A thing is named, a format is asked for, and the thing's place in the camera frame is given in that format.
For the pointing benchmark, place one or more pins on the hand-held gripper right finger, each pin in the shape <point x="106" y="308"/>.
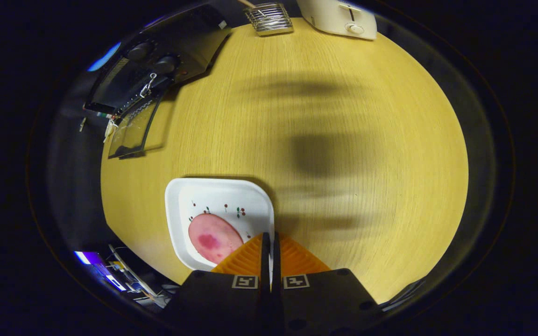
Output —
<point x="320" y="303"/>

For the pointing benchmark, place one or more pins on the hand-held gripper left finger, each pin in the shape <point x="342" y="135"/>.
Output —
<point x="222" y="303"/>

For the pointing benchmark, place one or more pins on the pink round meat slice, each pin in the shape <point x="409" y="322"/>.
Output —
<point x="213" y="238"/>

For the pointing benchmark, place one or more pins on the white square dish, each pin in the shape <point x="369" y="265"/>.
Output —
<point x="231" y="196"/>

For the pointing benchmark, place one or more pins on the black toaster oven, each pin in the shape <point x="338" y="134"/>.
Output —
<point x="189" y="42"/>

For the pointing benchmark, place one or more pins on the white pop-up toaster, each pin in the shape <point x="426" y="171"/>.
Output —
<point x="329" y="16"/>

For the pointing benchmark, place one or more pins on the glowing screen device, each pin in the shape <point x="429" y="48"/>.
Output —
<point x="83" y="257"/>

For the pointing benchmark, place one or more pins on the silver cloth clip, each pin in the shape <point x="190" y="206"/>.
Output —
<point x="82" y="123"/>

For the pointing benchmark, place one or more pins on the wooden stick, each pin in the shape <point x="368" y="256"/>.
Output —
<point x="246" y="3"/>

